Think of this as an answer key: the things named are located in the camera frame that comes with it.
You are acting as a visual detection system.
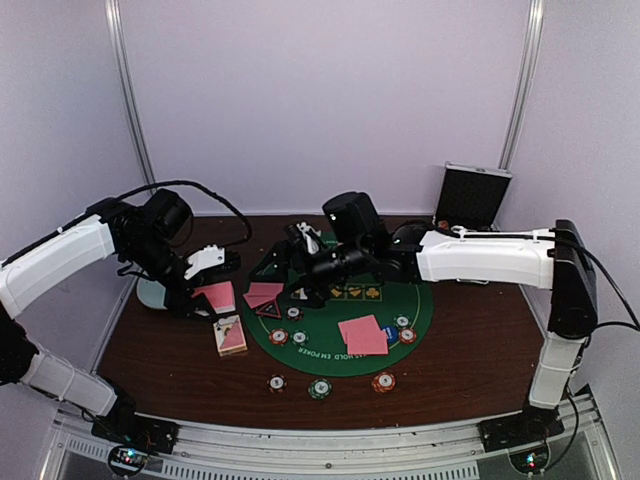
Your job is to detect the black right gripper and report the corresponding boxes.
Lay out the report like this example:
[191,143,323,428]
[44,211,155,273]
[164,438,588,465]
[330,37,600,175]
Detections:
[249,239,370,308]

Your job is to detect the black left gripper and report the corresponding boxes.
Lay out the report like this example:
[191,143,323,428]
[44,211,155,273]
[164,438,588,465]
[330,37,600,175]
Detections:
[124,234,219,323]

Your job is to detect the black red triangular dealer marker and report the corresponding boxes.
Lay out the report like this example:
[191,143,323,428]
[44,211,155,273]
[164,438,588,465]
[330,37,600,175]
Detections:
[255,300,282,319]

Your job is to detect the red-backed playing card deck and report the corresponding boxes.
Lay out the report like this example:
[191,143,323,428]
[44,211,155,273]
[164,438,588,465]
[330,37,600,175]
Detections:
[194,281,236,314]

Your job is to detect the dealt card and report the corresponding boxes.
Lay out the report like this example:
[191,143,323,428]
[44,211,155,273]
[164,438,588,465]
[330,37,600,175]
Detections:
[338,315,380,344]
[247,282,284,297]
[347,330,388,356]
[243,293,277,309]

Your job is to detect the red black chip stack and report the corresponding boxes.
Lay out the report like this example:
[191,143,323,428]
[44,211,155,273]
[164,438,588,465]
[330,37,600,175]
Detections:
[268,375,287,393]

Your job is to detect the blue small blind button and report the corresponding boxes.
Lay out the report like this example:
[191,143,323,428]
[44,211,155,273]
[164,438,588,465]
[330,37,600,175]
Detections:
[381,325,398,344]

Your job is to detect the green chip stack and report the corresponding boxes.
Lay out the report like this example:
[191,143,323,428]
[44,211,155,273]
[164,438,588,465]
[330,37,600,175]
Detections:
[307,378,332,400]

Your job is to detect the orange chip stack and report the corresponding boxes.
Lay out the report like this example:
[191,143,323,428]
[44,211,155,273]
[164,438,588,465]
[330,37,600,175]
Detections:
[371,372,396,393]

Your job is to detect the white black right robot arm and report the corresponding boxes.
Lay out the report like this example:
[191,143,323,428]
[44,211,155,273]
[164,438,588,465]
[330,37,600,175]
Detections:
[249,214,598,442]

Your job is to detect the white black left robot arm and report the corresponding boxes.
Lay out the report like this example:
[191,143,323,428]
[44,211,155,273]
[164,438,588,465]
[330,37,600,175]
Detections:
[1,189,230,444]

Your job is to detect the light blue flower plate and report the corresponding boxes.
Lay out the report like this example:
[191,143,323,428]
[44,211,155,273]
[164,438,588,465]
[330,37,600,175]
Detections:
[136,278,166,310]

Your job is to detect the gold playing card box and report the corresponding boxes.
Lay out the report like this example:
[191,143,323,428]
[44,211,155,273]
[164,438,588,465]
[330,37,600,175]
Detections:
[212,315,247,357]

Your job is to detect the round green poker mat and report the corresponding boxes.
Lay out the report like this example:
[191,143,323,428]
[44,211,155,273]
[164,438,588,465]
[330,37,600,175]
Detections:
[243,274,434,377]

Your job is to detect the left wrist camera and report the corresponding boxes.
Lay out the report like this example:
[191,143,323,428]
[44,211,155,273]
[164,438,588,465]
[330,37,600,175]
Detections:
[184,245,241,280]

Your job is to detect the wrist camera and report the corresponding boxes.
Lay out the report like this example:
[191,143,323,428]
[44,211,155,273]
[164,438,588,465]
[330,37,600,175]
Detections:
[184,245,241,280]
[322,191,387,243]

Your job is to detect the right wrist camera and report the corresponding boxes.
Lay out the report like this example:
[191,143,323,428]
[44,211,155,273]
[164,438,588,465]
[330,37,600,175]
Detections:
[322,191,387,243]

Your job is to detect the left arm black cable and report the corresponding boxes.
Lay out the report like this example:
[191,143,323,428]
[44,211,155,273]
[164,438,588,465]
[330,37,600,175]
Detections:
[119,178,254,244]

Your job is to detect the metal front rail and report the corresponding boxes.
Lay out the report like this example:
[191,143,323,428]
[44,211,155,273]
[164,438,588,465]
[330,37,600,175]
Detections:
[47,382,614,480]

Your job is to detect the left aluminium frame post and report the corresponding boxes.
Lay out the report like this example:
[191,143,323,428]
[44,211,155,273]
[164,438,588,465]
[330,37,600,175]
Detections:
[104,0,156,185]

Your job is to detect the aluminium frame post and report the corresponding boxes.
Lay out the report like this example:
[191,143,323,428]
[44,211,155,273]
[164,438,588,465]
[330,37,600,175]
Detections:
[104,0,156,185]
[498,0,546,170]

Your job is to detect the right aluminium frame post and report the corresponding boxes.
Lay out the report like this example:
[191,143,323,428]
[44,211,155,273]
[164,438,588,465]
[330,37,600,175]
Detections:
[498,0,546,170]

